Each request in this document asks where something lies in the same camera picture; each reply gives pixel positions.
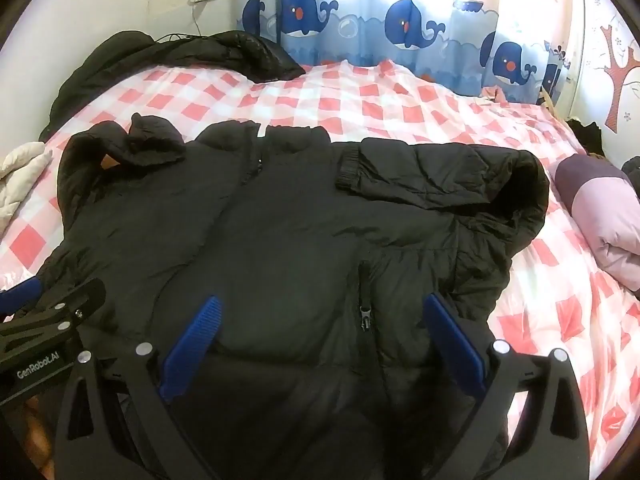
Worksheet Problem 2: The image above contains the thin black cable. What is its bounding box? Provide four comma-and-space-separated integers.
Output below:
159, 1, 221, 43

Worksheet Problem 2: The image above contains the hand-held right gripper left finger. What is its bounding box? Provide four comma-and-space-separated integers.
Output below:
54, 295, 223, 480

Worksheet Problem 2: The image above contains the black puffer jacket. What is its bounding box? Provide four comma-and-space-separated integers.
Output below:
35, 115, 551, 480

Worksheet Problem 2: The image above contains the red tree wall sticker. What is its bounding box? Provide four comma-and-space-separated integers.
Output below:
597, 15, 640, 133

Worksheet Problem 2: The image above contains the pink and purple folded jacket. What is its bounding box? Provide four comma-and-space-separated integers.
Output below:
547, 154, 640, 293

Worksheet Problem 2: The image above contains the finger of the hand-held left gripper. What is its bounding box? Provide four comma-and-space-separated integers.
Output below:
0, 277, 107, 356

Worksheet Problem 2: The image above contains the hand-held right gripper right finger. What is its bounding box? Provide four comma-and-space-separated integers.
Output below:
422, 292, 591, 480

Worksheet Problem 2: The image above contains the pink checkered bed cover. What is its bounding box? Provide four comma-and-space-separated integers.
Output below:
0, 59, 640, 476

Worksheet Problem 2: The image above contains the black hooded coat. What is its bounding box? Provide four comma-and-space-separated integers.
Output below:
39, 30, 307, 143

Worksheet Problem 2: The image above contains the cream quilted jacket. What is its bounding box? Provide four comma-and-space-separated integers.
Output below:
0, 141, 53, 226

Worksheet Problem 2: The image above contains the small pink cloth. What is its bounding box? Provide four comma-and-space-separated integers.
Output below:
479, 85, 512, 107

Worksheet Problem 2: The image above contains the dark clothes pile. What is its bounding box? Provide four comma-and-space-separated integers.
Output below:
567, 119, 640, 186

